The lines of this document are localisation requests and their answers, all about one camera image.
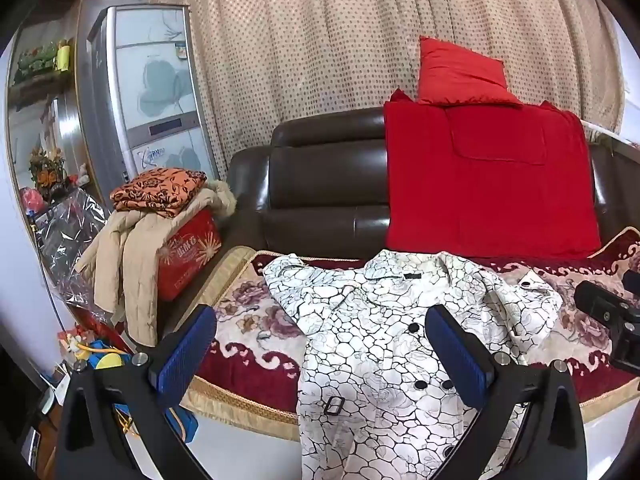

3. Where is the wooden display cabinet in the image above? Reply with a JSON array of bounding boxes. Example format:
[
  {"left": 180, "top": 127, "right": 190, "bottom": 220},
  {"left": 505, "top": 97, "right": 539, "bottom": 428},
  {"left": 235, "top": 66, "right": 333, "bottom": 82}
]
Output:
[{"left": 4, "top": 0, "right": 106, "bottom": 221}]

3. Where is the colourful plastic toy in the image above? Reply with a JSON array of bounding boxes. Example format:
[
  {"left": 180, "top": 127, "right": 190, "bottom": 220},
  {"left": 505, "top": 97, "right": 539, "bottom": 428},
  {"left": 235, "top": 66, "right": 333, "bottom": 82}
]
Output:
[{"left": 59, "top": 327, "right": 133, "bottom": 372}]

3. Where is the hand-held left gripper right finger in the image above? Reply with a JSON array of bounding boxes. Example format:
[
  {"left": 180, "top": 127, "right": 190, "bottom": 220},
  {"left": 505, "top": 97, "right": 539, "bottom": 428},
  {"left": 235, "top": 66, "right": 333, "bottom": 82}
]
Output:
[{"left": 424, "top": 304, "right": 589, "bottom": 480}]

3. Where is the green ornament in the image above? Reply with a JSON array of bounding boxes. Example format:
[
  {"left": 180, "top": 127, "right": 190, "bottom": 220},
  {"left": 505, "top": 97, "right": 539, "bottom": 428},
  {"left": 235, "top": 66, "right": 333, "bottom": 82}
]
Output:
[{"left": 15, "top": 42, "right": 60, "bottom": 81}]

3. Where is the orange black patterned cloth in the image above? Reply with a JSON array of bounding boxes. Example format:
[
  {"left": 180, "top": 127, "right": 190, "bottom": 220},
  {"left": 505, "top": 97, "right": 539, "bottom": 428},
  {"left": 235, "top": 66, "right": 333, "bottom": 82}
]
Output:
[{"left": 110, "top": 167, "right": 208, "bottom": 219}]

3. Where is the beige padded jacket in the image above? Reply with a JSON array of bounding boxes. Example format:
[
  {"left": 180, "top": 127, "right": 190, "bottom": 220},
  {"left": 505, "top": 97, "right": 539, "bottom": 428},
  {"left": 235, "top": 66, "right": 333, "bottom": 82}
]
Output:
[{"left": 75, "top": 180, "right": 237, "bottom": 348}]

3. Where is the white black-patterned coat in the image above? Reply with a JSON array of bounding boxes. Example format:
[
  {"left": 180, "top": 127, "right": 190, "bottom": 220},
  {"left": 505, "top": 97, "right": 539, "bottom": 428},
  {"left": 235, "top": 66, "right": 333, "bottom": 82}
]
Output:
[{"left": 262, "top": 249, "right": 563, "bottom": 480}]

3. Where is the red cardboard box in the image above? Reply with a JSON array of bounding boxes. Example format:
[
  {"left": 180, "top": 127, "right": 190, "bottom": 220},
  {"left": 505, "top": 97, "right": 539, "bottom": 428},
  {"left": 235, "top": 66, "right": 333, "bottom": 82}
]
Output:
[{"left": 157, "top": 209, "right": 222, "bottom": 302}]

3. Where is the pink ornament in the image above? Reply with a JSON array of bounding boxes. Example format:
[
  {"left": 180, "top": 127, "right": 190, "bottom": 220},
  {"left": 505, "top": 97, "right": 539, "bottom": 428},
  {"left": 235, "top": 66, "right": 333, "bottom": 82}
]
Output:
[{"left": 21, "top": 187, "right": 45, "bottom": 213}]

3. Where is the small red pillow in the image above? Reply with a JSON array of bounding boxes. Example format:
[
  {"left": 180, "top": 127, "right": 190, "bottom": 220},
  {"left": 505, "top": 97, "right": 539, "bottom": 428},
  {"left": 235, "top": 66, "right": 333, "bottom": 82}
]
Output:
[{"left": 416, "top": 36, "right": 523, "bottom": 107}]

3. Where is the dark brown leather sofa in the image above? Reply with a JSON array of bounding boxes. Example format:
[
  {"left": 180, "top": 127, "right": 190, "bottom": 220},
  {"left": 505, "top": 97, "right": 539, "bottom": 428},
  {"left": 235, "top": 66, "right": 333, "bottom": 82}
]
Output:
[{"left": 160, "top": 107, "right": 640, "bottom": 351}]

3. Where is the blue plastic toy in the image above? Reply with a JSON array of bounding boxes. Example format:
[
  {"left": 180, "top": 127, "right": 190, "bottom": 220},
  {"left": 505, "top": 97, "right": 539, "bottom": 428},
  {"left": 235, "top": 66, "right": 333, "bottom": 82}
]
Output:
[{"left": 112, "top": 400, "right": 198, "bottom": 443}]

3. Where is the white ledge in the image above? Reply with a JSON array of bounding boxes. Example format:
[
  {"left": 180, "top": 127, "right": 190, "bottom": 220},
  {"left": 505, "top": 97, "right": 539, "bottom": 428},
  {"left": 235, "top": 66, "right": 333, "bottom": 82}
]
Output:
[{"left": 581, "top": 119, "right": 640, "bottom": 147}]

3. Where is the clear plastic bag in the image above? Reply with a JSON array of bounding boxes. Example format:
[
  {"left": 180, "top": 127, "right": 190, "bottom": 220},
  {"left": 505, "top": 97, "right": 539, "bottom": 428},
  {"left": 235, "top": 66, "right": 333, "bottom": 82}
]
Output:
[{"left": 37, "top": 187, "right": 113, "bottom": 321}]

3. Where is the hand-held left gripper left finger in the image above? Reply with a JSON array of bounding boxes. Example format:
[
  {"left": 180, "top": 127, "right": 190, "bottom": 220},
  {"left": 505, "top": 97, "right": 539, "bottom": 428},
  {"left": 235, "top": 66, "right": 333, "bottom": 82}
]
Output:
[{"left": 54, "top": 304, "right": 217, "bottom": 480}]

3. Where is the silver floral refrigerator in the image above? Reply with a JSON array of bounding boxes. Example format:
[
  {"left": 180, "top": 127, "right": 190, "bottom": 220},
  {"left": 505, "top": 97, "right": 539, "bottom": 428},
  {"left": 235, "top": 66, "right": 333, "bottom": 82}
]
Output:
[{"left": 75, "top": 4, "right": 221, "bottom": 206}]

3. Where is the beige dotted curtain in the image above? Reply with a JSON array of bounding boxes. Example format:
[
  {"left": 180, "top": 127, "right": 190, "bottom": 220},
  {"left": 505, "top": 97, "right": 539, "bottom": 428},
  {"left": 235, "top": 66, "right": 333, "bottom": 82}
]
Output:
[{"left": 142, "top": 0, "right": 626, "bottom": 186}]

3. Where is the artificial flower arrangement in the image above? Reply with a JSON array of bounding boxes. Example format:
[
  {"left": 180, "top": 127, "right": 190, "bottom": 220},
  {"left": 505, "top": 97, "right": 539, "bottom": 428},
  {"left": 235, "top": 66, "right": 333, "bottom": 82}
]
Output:
[{"left": 28, "top": 147, "right": 68, "bottom": 193}]

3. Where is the red blanket on sofa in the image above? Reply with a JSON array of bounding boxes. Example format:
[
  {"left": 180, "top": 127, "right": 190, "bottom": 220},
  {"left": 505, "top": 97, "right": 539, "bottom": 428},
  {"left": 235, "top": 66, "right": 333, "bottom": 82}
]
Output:
[{"left": 382, "top": 89, "right": 603, "bottom": 261}]

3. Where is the red floral blanket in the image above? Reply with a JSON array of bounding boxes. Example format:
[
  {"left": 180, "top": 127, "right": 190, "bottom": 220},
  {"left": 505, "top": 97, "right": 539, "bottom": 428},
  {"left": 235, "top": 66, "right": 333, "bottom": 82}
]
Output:
[{"left": 177, "top": 227, "right": 640, "bottom": 443}]

